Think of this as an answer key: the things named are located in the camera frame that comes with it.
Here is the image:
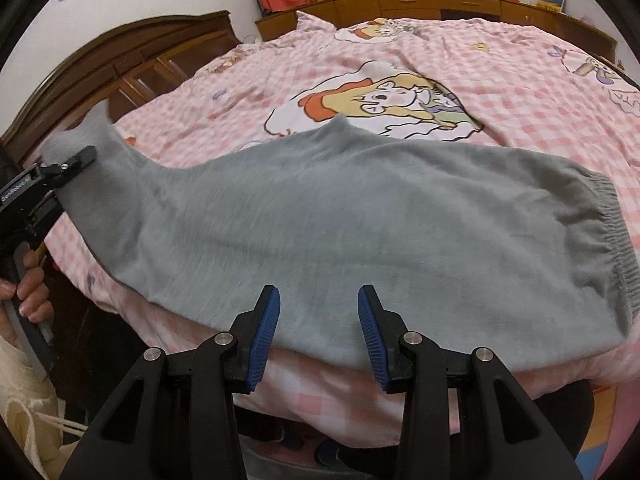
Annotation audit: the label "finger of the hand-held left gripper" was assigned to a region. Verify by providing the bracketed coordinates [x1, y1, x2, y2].
[39, 145, 97, 178]

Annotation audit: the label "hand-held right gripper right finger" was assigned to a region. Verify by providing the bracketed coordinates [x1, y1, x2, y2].
[357, 284, 585, 480]

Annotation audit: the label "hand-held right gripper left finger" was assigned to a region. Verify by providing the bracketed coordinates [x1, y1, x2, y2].
[59, 285, 282, 480]

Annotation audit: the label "grey fleece pants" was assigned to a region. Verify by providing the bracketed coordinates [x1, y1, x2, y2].
[39, 100, 640, 372]

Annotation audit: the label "person's left hand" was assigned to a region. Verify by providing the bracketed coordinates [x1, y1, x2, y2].
[0, 250, 52, 325]

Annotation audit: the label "dark blue shoe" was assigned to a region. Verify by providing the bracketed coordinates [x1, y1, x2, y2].
[274, 422, 305, 452]
[311, 435, 346, 467]

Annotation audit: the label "wooden headboard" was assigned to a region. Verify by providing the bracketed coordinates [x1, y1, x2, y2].
[0, 9, 241, 161]

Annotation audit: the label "pink checked printed blanket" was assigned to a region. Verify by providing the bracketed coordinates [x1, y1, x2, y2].
[50, 10, 640, 436]

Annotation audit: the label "long wooden cabinet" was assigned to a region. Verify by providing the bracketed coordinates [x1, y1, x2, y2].
[255, 0, 618, 63]

